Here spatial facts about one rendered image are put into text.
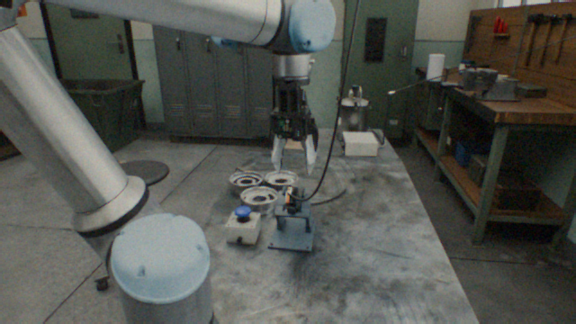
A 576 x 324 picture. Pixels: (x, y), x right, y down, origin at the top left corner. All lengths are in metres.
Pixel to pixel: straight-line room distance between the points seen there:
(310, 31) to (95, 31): 4.57
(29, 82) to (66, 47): 4.73
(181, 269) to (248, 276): 0.32
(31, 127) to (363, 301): 0.59
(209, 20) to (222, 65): 3.38
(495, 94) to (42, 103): 2.26
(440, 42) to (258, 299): 3.81
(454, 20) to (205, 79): 2.67
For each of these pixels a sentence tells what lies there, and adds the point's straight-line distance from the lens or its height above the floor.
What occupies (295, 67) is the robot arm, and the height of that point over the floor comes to 1.21.
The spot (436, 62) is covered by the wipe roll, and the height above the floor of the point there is 1.00.
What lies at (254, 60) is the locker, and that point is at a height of 0.94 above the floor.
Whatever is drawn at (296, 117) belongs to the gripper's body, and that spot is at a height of 1.12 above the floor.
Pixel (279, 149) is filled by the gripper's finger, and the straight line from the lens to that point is 0.75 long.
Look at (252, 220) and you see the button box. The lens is 0.85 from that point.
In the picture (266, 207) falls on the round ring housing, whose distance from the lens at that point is 0.94.
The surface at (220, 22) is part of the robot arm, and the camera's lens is 0.43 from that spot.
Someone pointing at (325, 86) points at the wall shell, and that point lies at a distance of 4.16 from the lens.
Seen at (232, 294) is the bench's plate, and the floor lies 0.80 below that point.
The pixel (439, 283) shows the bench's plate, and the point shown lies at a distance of 0.80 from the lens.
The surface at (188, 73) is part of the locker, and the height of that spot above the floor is 0.80.
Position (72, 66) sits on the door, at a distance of 5.23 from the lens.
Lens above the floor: 1.28
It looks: 22 degrees down
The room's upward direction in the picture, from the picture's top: straight up
